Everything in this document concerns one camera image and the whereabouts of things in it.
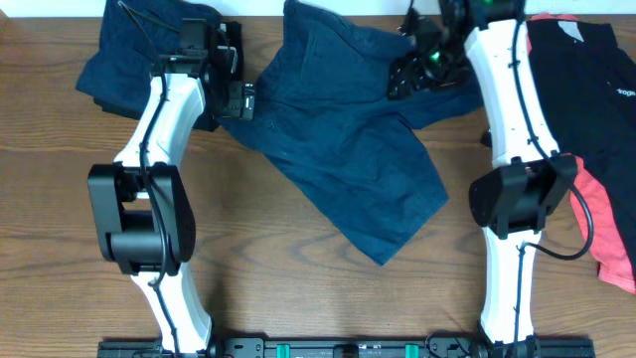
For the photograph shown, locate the blue shorts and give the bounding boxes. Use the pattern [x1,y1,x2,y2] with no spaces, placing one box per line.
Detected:
[223,1,483,265]

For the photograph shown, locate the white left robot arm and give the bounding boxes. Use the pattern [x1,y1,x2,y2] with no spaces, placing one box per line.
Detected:
[87,18,255,357]

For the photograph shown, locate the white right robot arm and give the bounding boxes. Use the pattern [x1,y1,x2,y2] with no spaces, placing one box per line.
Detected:
[387,1,576,357]

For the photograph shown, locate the folded dark navy garment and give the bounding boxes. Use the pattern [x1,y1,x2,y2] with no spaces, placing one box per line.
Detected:
[76,0,239,131]

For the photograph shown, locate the black and coral t-shirt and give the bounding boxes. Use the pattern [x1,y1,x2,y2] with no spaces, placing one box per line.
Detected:
[527,14,635,292]

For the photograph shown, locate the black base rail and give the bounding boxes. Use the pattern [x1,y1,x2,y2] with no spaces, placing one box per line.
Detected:
[96,335,596,358]

